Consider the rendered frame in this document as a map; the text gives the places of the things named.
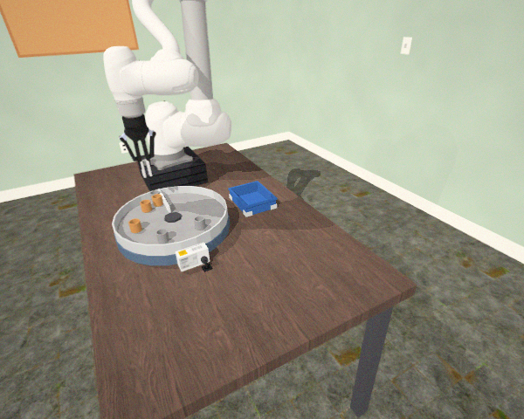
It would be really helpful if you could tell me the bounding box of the blue shallow tray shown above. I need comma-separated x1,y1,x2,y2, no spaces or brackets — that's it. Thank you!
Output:
228,181,278,217

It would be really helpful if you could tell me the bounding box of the grey hollow cylinder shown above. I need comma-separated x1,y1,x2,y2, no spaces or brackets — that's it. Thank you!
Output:
155,229,169,244
149,190,160,202
194,216,206,230

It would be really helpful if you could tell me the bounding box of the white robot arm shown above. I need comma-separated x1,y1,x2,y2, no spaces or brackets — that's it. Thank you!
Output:
104,0,231,170

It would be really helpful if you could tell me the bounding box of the orange hollow cylinder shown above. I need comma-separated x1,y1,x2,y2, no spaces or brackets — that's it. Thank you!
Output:
152,194,163,207
140,200,152,213
128,219,142,233

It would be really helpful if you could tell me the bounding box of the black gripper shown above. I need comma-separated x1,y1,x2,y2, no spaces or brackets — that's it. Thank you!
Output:
119,114,156,178

